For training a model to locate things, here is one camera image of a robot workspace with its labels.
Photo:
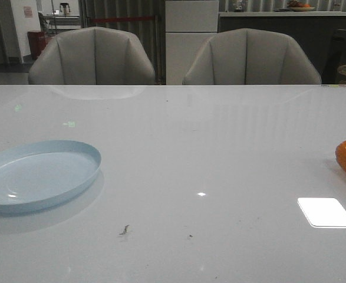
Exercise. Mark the left beige upholstered chair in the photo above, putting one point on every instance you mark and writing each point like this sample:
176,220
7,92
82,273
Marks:
93,56

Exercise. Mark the right beige upholstered chair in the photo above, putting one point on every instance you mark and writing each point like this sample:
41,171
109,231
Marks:
251,57

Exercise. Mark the red barrier belt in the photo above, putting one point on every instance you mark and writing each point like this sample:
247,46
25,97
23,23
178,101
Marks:
122,19

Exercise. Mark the white cabinet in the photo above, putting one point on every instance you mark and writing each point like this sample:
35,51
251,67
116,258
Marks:
187,25

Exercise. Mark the fruit bowl on counter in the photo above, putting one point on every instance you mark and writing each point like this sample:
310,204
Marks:
298,6

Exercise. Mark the red bin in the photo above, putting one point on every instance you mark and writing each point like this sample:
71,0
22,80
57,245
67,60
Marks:
37,43

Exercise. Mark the pink wall notice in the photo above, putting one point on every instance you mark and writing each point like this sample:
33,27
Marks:
28,11

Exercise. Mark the beige upholstered chair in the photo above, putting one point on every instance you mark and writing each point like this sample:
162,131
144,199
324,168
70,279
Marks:
93,56
251,57

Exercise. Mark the dark counter with white top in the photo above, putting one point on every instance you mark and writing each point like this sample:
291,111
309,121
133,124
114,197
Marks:
312,30

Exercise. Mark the background metal table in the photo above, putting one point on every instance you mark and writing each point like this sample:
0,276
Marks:
58,16

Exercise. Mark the light blue round plate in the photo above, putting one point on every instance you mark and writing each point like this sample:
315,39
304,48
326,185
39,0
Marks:
40,175

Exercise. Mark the dark chair at right edge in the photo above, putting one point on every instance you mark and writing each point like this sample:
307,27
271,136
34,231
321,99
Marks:
336,57

